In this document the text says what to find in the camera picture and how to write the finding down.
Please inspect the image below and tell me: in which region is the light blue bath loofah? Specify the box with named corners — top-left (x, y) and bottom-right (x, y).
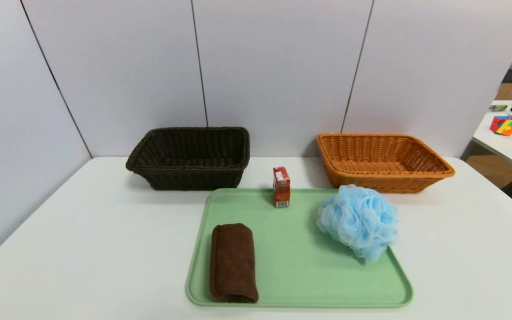
top-left (316, 184), bottom-right (399, 262)

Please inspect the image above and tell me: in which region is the brown towel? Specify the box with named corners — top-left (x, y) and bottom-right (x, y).
top-left (209, 223), bottom-right (259, 304)

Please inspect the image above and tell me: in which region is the dark brown wicker basket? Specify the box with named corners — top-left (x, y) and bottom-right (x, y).
top-left (125, 127), bottom-right (251, 191)

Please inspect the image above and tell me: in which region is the white side table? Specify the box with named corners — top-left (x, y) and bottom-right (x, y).
top-left (472, 100), bottom-right (512, 176)

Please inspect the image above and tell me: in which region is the light green plastic tray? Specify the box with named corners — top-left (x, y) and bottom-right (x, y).
top-left (185, 188), bottom-right (414, 308)

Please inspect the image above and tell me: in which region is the colourful puzzle cube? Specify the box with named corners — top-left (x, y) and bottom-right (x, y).
top-left (490, 116), bottom-right (512, 136)

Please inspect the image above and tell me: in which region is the orange wicker basket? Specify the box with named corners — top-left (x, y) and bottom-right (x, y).
top-left (317, 133), bottom-right (456, 194)

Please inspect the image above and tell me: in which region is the small red drink carton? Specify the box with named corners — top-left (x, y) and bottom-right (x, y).
top-left (273, 167), bottom-right (291, 208)

